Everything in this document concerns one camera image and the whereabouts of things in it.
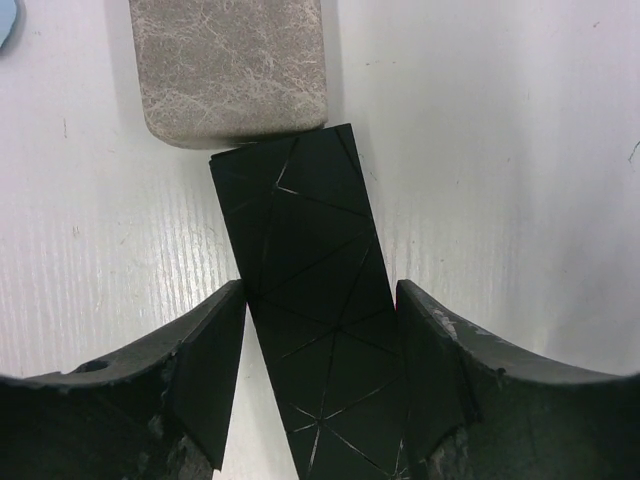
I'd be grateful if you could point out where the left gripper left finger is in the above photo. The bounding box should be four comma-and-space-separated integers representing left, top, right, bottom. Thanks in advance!
29, 280, 246, 471

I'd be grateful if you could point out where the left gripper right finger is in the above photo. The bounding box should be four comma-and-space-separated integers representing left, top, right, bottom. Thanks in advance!
396, 280, 625, 465

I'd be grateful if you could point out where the black rectangular case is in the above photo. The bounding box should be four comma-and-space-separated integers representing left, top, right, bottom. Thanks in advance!
210, 124, 410, 479

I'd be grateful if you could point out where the grey glasses case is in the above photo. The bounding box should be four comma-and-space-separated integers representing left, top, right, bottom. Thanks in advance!
129, 1, 328, 149

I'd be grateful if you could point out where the blue cloth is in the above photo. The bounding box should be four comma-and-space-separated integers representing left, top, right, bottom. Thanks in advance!
0, 0, 25, 52

